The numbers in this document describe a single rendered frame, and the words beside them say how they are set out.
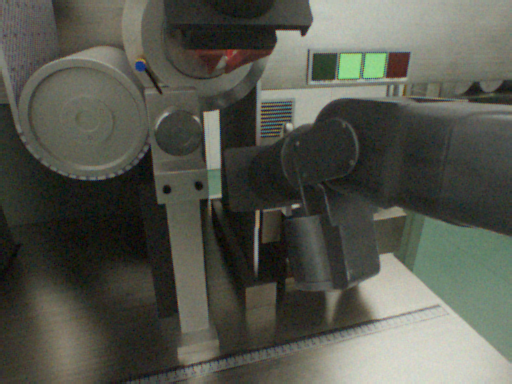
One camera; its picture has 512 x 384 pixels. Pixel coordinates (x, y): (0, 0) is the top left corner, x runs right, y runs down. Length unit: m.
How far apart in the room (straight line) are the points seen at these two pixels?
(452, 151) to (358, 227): 0.11
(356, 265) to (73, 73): 0.31
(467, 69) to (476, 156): 0.85
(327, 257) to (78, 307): 0.40
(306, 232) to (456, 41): 0.78
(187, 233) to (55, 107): 0.18
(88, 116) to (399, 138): 0.30
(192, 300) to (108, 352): 0.12
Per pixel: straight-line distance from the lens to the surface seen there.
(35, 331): 0.57
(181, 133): 0.30
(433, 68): 0.95
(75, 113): 0.39
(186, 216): 0.38
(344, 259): 0.26
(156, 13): 0.37
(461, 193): 0.18
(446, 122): 0.18
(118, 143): 0.40
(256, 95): 0.40
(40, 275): 0.67
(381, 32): 0.86
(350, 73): 0.82
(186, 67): 0.36
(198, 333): 0.48
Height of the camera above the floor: 1.26
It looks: 25 degrees down
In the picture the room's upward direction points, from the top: straight up
